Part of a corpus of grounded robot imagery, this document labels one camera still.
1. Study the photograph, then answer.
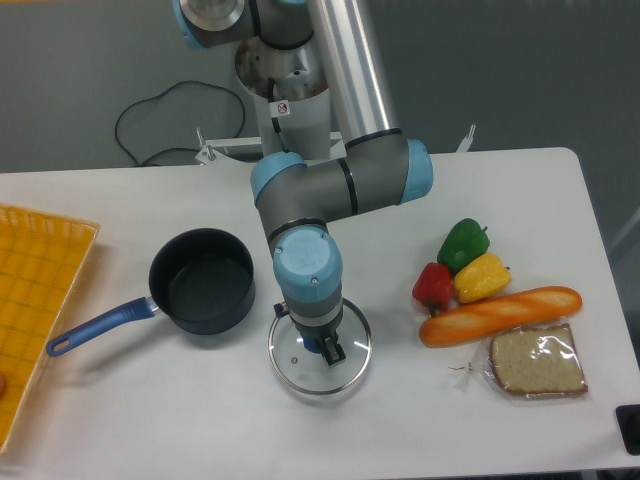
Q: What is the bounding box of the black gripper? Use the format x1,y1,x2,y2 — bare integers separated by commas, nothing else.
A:
293,319,346,367

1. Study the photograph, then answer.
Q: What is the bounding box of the glass lid blue knob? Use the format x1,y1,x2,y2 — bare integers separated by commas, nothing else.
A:
268,300,373,396

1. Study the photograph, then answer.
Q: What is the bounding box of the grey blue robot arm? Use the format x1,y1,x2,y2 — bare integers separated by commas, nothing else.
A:
173,1,433,365

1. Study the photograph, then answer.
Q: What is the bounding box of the orange baguette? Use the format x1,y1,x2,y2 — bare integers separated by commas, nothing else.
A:
419,286,583,348

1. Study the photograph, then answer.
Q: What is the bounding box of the red bell pepper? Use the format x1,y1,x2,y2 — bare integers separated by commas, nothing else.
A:
412,262,452,317

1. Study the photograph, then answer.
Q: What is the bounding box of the yellow bell pepper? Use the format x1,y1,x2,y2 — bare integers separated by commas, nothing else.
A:
453,253,512,304

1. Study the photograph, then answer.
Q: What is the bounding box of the green bell pepper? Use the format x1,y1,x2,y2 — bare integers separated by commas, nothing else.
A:
437,218,490,276

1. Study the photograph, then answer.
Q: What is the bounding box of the bagged bread slice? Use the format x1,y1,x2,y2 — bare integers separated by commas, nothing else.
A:
451,323,589,401

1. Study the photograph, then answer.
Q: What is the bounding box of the black device at table edge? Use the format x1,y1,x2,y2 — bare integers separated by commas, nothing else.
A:
615,404,640,456

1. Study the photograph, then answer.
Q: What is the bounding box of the yellow plastic basket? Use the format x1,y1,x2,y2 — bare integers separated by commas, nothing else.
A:
1,204,100,453

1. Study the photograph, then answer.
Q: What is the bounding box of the dark saucepan blue handle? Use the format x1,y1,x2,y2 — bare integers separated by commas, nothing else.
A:
46,228,255,357

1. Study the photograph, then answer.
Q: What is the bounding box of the black cable on floor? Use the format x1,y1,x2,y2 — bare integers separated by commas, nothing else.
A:
114,80,247,167

